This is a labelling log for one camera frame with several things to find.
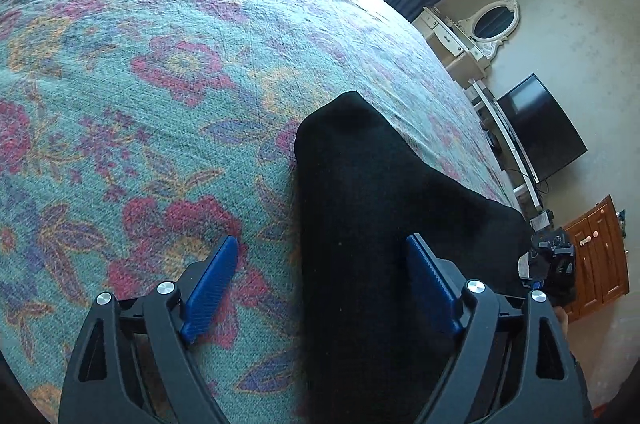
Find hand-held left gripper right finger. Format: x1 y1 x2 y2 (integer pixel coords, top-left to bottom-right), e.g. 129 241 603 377
405 233 594 424

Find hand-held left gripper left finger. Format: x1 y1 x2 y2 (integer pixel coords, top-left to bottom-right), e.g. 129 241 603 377
57 234 240 424

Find black pants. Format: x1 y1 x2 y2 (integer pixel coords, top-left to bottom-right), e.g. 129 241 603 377
292 90 537 424

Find brown wooden cabinet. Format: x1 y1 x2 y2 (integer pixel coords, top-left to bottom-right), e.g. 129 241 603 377
562 195 631 323

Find white television stand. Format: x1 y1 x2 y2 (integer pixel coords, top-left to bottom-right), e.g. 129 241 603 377
465 77 552 216

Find black flat television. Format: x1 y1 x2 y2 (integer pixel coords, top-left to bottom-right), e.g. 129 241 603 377
494 73 589 183

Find floral bedspread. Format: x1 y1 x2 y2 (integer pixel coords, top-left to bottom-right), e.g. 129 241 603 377
0 0 527 424

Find white oval vanity mirror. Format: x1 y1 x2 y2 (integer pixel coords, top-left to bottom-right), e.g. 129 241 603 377
457 0 521 61

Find cream dressing table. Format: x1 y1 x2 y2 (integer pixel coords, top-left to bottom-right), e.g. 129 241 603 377
412 6 489 81

